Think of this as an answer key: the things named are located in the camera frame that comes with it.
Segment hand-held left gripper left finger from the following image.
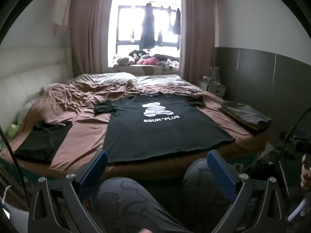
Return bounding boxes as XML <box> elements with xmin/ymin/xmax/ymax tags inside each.
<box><xmin>27</xmin><ymin>150</ymin><xmax>108</xmax><ymax>233</ymax></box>

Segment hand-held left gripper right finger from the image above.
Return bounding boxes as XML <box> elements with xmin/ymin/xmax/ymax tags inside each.
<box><xmin>207</xmin><ymin>150</ymin><xmax>288</xmax><ymax>233</ymax></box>

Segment black bear print T-shirt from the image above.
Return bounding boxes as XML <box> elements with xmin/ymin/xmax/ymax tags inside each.
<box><xmin>93</xmin><ymin>94</ymin><xmax>237</xmax><ymax>163</ymax></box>

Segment person's right hand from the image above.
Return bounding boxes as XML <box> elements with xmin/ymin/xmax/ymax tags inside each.
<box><xmin>301</xmin><ymin>155</ymin><xmax>311</xmax><ymax>191</ymax></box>

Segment person's right leg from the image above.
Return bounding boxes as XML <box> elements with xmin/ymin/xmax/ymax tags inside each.
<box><xmin>182</xmin><ymin>158</ymin><xmax>241</xmax><ymax>233</ymax></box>

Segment brown blanket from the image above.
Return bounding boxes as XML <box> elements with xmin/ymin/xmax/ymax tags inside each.
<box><xmin>0</xmin><ymin>81</ymin><xmax>268</xmax><ymax>175</ymax></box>

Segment grey patterned trouser legs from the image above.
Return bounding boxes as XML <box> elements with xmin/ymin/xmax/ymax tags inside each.
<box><xmin>95</xmin><ymin>177</ymin><xmax>190</xmax><ymax>233</ymax></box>

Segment folded plain black shirt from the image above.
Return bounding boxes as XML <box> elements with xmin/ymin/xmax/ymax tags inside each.
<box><xmin>14</xmin><ymin>121</ymin><xmax>73</xmax><ymax>164</ymax></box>

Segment white nightstand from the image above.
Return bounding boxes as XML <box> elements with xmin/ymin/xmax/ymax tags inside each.
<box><xmin>198</xmin><ymin>80</ymin><xmax>226</xmax><ymax>100</ymax></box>

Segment green tissue pack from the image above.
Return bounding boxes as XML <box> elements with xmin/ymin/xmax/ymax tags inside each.
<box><xmin>7</xmin><ymin>124</ymin><xmax>20</xmax><ymax>136</ymax></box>

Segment white bin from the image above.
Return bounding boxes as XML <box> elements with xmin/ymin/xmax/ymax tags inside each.
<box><xmin>0</xmin><ymin>200</ymin><xmax>30</xmax><ymax>233</ymax></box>

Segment white padded headboard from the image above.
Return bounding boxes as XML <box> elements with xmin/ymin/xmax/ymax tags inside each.
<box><xmin>0</xmin><ymin>44</ymin><xmax>73</xmax><ymax>136</ymax></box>

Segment beige plush toy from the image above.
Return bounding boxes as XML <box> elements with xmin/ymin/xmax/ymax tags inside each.
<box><xmin>116</xmin><ymin>56</ymin><xmax>133</xmax><ymax>65</ymax></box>

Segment pink plush toy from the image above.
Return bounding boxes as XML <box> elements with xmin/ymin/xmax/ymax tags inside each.
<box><xmin>137</xmin><ymin>57</ymin><xmax>159</xmax><ymax>66</ymax></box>

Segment pink curtain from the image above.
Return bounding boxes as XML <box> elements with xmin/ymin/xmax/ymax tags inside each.
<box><xmin>178</xmin><ymin>0</ymin><xmax>219</xmax><ymax>85</ymax></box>
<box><xmin>68</xmin><ymin>0</ymin><xmax>114</xmax><ymax>77</ymax></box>

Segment window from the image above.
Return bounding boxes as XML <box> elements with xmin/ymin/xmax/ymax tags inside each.
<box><xmin>107</xmin><ymin>0</ymin><xmax>183</xmax><ymax>66</ymax></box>

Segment short dark hanging garment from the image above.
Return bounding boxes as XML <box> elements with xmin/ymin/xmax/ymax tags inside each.
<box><xmin>173</xmin><ymin>8</ymin><xmax>181</xmax><ymax>35</ymax></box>

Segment white air conditioner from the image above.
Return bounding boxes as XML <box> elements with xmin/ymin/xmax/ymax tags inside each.
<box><xmin>54</xmin><ymin>0</ymin><xmax>73</xmax><ymax>27</ymax></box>

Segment black cable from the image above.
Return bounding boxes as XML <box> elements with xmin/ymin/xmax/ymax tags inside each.
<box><xmin>0</xmin><ymin>126</ymin><xmax>28</xmax><ymax>204</ymax></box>

